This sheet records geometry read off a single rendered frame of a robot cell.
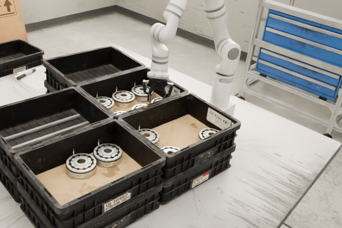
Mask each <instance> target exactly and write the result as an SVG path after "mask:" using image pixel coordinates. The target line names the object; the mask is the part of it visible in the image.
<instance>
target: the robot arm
mask: <svg viewBox="0 0 342 228"><path fill-rule="evenodd" d="M187 2H188V0H170V1H169V3H168V5H167V7H166V9H165V11H164V13H163V17H164V18H165V19H166V20H167V23H166V26H165V25H163V24H161V23H156V24H154V25H153V26H152V27H151V30H150V40H151V46H152V62H151V70H150V71H149V72H148V73H147V77H148V78H150V79H149V80H143V81H142V86H143V90H144V94H147V95H148V102H149V103H150V102H151V93H152V92H153V90H159V91H160V90H161V91H162V94H163V99H164V98H166V97H167V96H170V95H171V93H172V90H173V87H174V83H173V82H172V83H169V82H168V81H167V79H169V74H168V57H169V49H168V48H167V47H166V46H165V45H167V44H170V43H171V42H172V41H173V40H174V38H175V36H176V32H177V27H178V23H179V20H180V18H181V16H182V14H183V12H184V10H185V8H186V6H187ZM203 9H204V12H205V15H206V18H207V20H208V23H209V26H210V29H211V31H212V34H213V39H214V44H215V48H216V52H217V53H218V55H219V56H221V57H222V60H221V64H218V65H217V66H216V68H215V74H214V80H213V86H212V93H211V99H210V103H211V104H212V105H214V106H216V107H217V108H227V107H228V105H229V100H230V95H231V90H232V85H233V79H234V74H235V71H236V69H237V67H238V63H239V59H240V55H241V48H240V46H239V45H238V44H237V43H236V42H234V41H233V40H232V39H231V38H230V36H229V33H228V31H227V27H226V22H227V10H226V7H225V3H224V0H203ZM148 83H149V85H150V86H151V87H150V89H149V91H147V84H148ZM167 85H168V87H169V91H168V93H166V91H165V87H166V86H167Z"/></svg>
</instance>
